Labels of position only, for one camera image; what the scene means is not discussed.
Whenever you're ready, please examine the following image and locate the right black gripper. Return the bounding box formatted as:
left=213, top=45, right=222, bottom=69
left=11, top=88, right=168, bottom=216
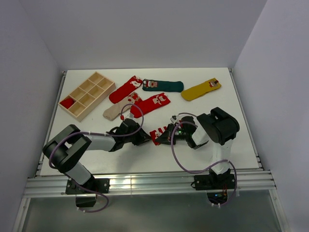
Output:
left=155, top=123, right=189, bottom=145

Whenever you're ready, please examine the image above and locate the red white striped sock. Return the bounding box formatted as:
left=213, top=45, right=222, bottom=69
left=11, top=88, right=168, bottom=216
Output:
left=150, top=125, right=168, bottom=145

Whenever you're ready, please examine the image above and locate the wooden compartment tray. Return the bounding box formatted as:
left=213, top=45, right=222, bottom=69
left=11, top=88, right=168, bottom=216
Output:
left=58, top=72, right=116, bottom=122

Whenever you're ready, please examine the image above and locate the red sock with santa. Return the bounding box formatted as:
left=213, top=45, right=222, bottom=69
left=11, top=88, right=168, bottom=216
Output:
left=60, top=97, right=75, bottom=109

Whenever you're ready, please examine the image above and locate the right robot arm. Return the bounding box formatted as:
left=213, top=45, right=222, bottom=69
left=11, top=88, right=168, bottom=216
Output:
left=155, top=107, right=240, bottom=189

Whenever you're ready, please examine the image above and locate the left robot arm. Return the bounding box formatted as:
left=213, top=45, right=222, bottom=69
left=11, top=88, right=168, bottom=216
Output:
left=42, top=118, right=152, bottom=193

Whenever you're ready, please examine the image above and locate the beige sock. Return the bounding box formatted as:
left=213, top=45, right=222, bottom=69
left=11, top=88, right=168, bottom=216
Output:
left=103, top=92, right=142, bottom=121

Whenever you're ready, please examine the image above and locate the red sock centre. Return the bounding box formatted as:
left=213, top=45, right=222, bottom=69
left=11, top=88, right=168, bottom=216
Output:
left=136, top=93, right=170, bottom=115

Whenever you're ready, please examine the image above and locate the dark green sock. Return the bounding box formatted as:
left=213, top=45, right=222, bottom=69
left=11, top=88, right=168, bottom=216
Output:
left=142, top=79, right=184, bottom=92

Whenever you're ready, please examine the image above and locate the red sock upper left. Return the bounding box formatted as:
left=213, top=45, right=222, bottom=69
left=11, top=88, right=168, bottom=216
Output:
left=109, top=76, right=142, bottom=104

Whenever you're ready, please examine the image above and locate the yellow sock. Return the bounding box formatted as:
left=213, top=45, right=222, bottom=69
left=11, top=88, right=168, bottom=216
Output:
left=181, top=78, right=222, bottom=101

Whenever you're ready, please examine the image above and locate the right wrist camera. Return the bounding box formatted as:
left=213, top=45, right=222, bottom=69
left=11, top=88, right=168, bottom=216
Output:
left=170, top=115, right=182, bottom=124

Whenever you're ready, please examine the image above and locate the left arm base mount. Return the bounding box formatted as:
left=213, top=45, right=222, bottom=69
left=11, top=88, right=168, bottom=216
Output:
left=65, top=177, right=110, bottom=213

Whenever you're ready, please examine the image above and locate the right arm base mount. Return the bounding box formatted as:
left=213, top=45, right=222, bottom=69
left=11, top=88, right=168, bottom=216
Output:
left=190, top=174, right=237, bottom=207

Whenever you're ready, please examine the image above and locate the aluminium front rail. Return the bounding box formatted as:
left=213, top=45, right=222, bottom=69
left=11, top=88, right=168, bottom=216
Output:
left=23, top=171, right=276, bottom=198

